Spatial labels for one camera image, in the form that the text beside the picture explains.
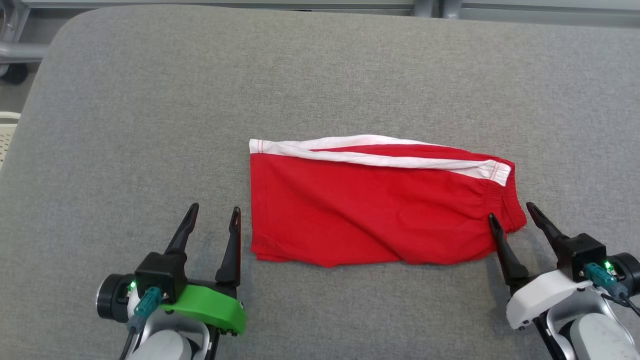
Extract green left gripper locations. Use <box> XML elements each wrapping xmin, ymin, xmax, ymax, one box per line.
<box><xmin>165</xmin><ymin>203</ymin><xmax>247</xmax><ymax>336</ymax></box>

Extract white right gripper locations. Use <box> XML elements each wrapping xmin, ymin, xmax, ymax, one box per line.
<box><xmin>488</xmin><ymin>202</ymin><xmax>593</xmax><ymax>331</ymax></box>

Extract red shorts with white stripe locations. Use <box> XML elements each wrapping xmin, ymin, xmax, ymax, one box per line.
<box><xmin>248</xmin><ymin>135</ymin><xmax>527</xmax><ymax>268</ymax></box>

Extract cream perforated laundry basket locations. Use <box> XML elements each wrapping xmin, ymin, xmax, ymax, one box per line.
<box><xmin>0</xmin><ymin>112</ymin><xmax>22</xmax><ymax>171</ymax></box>

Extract left cable with teal plug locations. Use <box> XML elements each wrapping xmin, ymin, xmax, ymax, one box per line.
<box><xmin>119</xmin><ymin>287</ymin><xmax>164</xmax><ymax>360</ymax></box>

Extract grey wheeled metal frame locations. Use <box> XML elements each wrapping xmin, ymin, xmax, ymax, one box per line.
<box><xmin>0</xmin><ymin>0</ymin><xmax>51</xmax><ymax>85</ymax></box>

